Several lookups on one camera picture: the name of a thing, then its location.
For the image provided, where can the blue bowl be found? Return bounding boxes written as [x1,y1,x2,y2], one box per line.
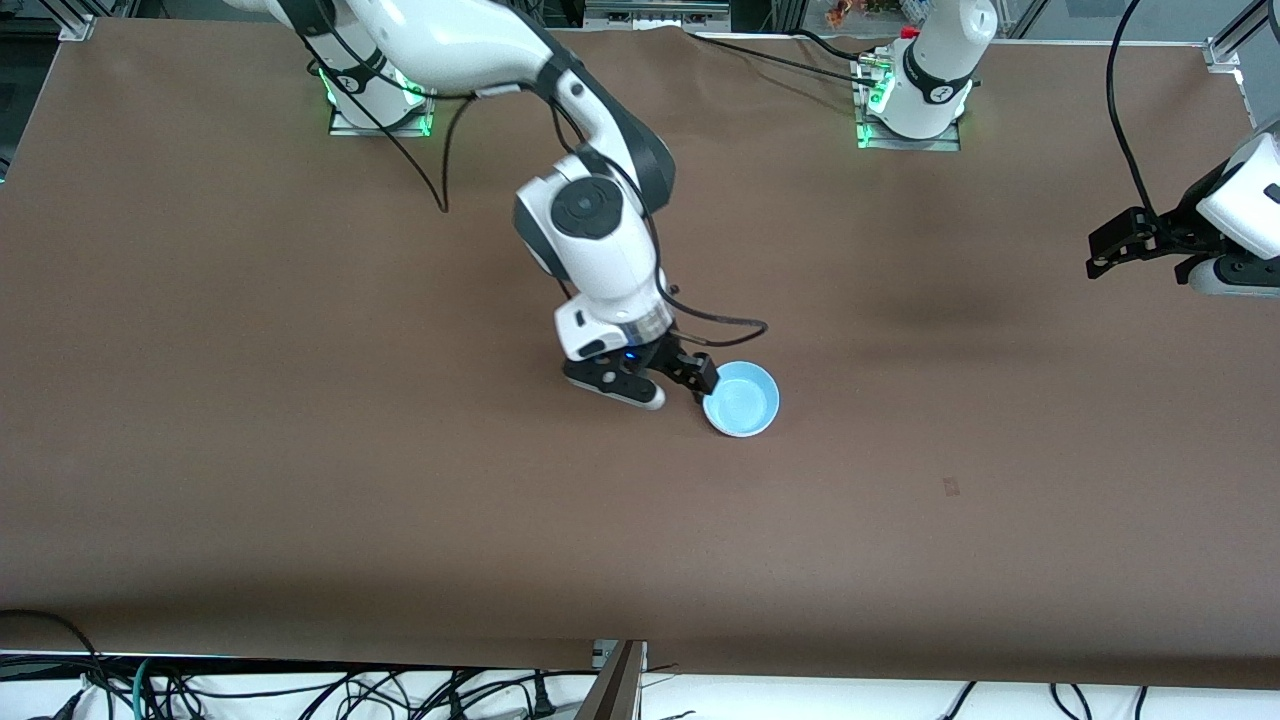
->
[702,361,780,437]

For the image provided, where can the thick black floor cable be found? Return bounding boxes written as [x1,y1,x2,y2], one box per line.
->
[0,608,106,693]

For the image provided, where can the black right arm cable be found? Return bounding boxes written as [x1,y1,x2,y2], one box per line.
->
[290,0,770,351]

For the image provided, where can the grey metal device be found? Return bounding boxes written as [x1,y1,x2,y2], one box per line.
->
[585,0,731,31]

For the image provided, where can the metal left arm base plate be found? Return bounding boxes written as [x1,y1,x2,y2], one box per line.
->
[855,50,963,153]

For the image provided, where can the aluminium frame corner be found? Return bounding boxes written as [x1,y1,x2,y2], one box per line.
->
[45,0,101,41]
[1205,0,1280,73]

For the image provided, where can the colourful small toys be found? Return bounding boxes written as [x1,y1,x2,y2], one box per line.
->
[825,0,931,27]

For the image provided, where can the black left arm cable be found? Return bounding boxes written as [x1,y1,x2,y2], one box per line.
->
[1104,0,1166,219]

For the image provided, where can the brown table cover sheet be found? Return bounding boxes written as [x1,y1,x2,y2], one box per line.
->
[0,18,1280,691]

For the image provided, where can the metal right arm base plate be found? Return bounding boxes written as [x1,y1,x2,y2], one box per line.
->
[328,70,436,138]

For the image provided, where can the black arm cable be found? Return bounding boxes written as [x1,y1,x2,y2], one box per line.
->
[1104,0,1166,219]
[290,0,770,351]

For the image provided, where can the aluminium profile post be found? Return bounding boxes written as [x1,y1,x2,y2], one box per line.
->
[575,640,649,720]

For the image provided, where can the black base cable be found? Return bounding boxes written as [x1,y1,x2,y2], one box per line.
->
[685,32,866,81]
[798,28,876,61]

